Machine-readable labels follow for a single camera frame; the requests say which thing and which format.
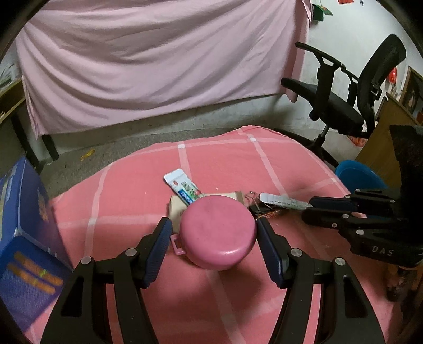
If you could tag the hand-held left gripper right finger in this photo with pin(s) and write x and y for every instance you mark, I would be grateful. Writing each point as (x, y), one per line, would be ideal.
(269, 251)

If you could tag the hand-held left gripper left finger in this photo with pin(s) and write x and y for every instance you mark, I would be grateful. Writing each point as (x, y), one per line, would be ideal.
(158, 254)

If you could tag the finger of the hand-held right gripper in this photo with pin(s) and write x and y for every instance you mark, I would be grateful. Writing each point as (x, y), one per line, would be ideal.
(330, 202)
(322, 220)

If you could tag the white paper strip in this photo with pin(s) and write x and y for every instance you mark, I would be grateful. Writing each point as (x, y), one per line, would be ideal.
(281, 201)

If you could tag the pink round container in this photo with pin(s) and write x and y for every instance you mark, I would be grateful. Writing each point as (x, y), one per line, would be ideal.
(218, 228)

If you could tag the person's right hand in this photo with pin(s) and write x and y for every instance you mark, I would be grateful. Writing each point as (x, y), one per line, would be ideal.
(396, 284)

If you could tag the orange snack wrapper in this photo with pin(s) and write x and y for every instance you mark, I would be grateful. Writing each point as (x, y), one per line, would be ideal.
(272, 215)

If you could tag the beige cardboard box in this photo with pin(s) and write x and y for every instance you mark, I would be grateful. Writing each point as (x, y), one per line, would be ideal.
(176, 206)

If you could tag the red plastic bag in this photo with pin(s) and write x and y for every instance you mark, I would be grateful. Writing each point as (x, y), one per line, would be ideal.
(358, 141)

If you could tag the white and blue toothpaste box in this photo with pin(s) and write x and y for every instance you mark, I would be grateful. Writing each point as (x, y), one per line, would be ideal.
(181, 185)

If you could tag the pink checked tablecloth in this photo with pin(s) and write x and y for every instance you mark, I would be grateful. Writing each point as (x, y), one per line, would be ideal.
(132, 185)

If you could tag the wooden cabinet panel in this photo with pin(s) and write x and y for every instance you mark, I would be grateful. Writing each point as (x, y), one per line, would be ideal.
(380, 145)

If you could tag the black office chair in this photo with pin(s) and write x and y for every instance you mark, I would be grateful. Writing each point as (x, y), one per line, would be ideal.
(337, 106)

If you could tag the yellow floor scrap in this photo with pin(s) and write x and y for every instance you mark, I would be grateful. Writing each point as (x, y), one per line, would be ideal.
(88, 154)

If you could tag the blue cardboard box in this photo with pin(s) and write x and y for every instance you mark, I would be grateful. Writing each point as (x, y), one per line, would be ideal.
(29, 251)

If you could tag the red hanging ornament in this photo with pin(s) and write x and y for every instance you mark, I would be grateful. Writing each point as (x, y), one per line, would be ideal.
(392, 75)

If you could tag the green cap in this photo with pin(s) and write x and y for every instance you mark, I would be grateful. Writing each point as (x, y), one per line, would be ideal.
(322, 12)

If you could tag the pink hanging sheet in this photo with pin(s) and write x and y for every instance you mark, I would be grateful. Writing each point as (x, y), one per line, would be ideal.
(148, 56)

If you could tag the stack of books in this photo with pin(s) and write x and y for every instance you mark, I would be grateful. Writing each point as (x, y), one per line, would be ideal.
(7, 76)

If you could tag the framed wall picture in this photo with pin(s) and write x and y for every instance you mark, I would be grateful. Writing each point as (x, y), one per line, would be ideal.
(413, 92)

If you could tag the red paper wall decoration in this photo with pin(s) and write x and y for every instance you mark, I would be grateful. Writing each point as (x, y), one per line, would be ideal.
(345, 2)

